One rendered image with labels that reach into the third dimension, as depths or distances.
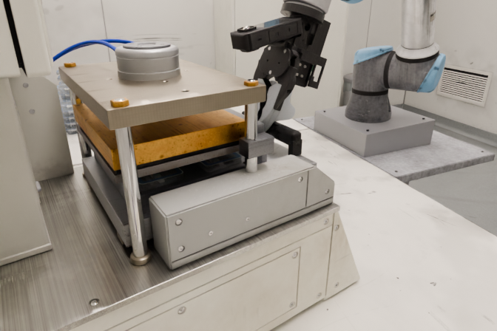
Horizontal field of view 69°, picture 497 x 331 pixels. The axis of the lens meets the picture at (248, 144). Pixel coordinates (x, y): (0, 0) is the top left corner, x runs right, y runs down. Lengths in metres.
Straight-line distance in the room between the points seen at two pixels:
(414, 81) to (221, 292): 0.89
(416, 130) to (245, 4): 1.76
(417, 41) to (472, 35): 2.78
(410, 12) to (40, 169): 0.94
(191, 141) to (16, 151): 0.18
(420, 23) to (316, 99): 2.10
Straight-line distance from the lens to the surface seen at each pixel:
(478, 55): 3.87
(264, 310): 0.55
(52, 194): 0.62
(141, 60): 0.46
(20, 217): 0.47
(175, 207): 0.39
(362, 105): 1.24
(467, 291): 0.75
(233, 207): 0.42
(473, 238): 0.89
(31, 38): 0.30
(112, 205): 0.47
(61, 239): 0.51
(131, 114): 0.36
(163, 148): 0.42
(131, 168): 0.38
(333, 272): 0.61
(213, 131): 0.44
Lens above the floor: 1.20
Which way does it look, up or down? 22 degrees down
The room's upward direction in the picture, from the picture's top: straight up
